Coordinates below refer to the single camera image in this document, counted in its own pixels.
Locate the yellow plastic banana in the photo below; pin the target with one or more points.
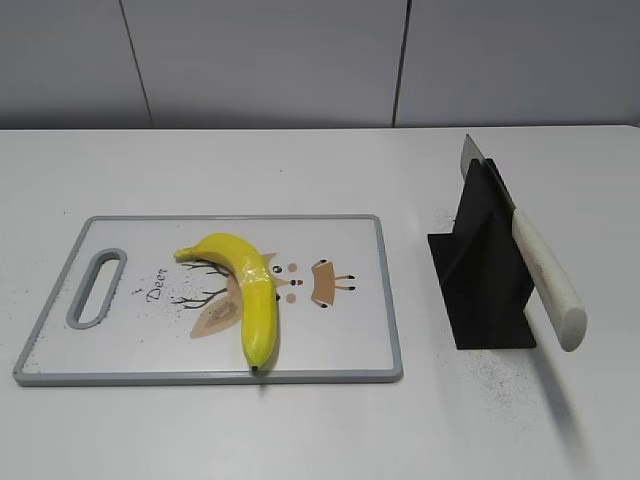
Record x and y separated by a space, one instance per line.
257 289

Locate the white-handled kitchen knife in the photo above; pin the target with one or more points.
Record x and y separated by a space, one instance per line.
561 301

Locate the black knife stand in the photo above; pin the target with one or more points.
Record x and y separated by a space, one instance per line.
483 278

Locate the white grey-rimmed cutting board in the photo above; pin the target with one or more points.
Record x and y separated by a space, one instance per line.
124 311

